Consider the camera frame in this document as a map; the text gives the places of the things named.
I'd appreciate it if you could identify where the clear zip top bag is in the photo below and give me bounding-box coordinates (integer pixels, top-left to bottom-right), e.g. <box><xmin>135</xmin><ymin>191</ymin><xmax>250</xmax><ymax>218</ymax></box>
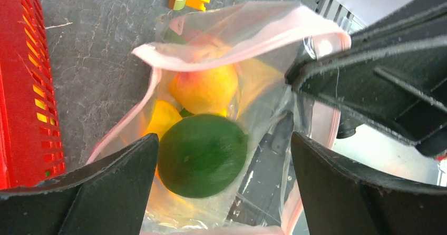
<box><xmin>88</xmin><ymin>2</ymin><xmax>351</xmax><ymax>234</ymax></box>

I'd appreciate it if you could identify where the green toy avocado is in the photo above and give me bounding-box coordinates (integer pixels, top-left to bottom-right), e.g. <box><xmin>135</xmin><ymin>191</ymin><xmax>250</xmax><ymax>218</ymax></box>
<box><xmin>158</xmin><ymin>114</ymin><xmax>249</xmax><ymax>199</ymax></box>

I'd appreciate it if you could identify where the orange yellow toy mango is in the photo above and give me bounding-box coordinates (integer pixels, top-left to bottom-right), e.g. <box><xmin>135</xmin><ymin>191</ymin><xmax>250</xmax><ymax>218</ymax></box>
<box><xmin>168</xmin><ymin>65</ymin><xmax>238</xmax><ymax>116</ymax></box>

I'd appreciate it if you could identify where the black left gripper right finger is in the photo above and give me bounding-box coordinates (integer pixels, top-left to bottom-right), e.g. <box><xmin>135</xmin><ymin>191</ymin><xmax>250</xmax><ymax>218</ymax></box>
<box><xmin>291</xmin><ymin>132</ymin><xmax>446</xmax><ymax>234</ymax></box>

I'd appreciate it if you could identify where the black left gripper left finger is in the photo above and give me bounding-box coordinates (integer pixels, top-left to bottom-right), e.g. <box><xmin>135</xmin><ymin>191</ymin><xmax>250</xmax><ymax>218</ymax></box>
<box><xmin>1</xmin><ymin>134</ymin><xmax>159</xmax><ymax>234</ymax></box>

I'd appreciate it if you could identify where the red plastic basket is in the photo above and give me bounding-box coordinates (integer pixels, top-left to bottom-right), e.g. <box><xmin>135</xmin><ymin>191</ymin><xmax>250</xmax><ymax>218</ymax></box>
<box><xmin>1</xmin><ymin>0</ymin><xmax>66</xmax><ymax>189</ymax></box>

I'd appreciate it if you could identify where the yellow toy banana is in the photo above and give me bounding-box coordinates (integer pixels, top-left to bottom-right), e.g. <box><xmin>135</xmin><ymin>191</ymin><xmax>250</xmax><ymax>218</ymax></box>
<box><xmin>143</xmin><ymin>100</ymin><xmax>182</xmax><ymax>139</ymax></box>

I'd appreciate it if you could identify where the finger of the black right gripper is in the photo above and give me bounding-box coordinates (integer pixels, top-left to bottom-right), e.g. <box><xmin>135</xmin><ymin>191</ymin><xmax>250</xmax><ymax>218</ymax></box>
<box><xmin>286</xmin><ymin>0</ymin><xmax>446</xmax><ymax>84</ymax></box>
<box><xmin>293</xmin><ymin>36</ymin><xmax>446</xmax><ymax>157</ymax></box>

